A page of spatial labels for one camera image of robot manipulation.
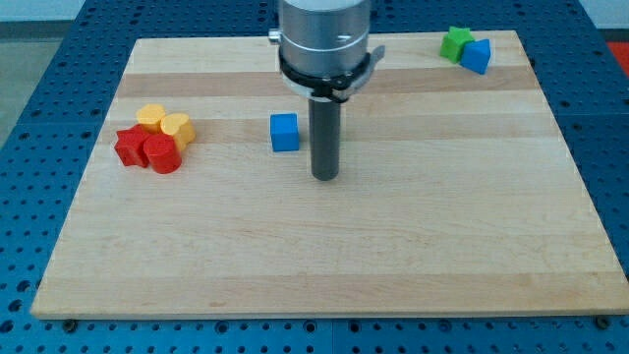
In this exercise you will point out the silver robot arm cylinder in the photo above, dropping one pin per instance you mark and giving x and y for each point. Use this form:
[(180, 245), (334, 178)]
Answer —
[(323, 44)]

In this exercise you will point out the red star block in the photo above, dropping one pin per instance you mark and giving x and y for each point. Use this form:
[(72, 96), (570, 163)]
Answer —
[(129, 146)]

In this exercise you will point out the green star block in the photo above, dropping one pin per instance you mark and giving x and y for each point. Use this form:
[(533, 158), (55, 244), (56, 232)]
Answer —
[(454, 42)]

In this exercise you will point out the blue cube block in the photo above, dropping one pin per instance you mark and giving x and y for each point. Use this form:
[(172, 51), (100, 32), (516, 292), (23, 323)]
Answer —
[(284, 132)]

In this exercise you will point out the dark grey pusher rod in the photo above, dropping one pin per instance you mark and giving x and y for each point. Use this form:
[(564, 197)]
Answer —
[(324, 134)]

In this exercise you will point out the light wooden board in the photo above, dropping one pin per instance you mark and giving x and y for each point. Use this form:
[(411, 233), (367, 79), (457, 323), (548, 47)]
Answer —
[(457, 196)]

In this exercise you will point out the yellow heart block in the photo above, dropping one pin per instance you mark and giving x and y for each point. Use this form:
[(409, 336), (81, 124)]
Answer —
[(180, 127)]

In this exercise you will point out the red cylinder block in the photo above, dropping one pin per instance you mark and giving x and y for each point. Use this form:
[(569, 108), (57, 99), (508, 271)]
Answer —
[(162, 153)]

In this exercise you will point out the yellow pentagon block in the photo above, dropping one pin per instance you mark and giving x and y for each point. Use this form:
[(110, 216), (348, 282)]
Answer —
[(150, 117)]

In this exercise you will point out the blue triangle block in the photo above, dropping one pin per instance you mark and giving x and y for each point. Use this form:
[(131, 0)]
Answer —
[(476, 56)]

